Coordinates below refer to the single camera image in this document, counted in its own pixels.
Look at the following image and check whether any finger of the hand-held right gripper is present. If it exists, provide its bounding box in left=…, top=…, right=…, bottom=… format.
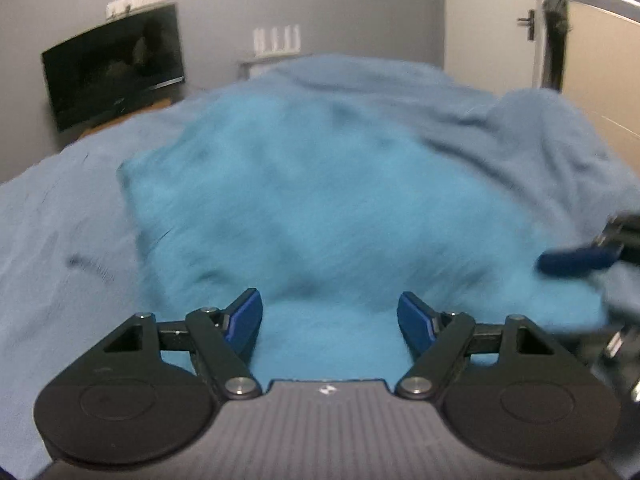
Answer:
left=565, top=321, right=640, bottom=407
left=537, top=212, right=640, bottom=277

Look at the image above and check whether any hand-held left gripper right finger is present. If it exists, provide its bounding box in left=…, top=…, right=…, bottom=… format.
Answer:
left=394, top=291, right=560, bottom=402

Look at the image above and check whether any wooden monitor stand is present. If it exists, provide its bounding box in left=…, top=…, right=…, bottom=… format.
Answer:
left=80, top=99, right=173, bottom=138

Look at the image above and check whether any beige wardrobe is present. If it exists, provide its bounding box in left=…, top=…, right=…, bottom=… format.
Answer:
left=562, top=0, right=640, bottom=153

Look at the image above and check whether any white router with antennas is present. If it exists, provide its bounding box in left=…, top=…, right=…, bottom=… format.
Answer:
left=252, top=24, right=302, bottom=56

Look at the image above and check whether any blue zip jacket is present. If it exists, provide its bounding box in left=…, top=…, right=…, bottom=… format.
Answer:
left=117, top=95, right=611, bottom=381

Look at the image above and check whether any white door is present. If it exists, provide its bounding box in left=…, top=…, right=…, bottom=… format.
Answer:
left=442, top=0, right=546, bottom=96

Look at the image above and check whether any black flat monitor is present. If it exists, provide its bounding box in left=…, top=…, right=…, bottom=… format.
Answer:
left=41, top=2, right=186, bottom=133

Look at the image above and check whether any grey-blue bed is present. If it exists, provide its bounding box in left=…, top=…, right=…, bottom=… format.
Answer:
left=0, top=52, right=640, bottom=480

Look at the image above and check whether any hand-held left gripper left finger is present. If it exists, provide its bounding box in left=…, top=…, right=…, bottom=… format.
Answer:
left=102, top=287, right=263, bottom=402

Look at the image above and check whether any white wall power strip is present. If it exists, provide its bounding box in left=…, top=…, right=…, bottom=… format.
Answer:
left=106, top=0, right=167, bottom=18

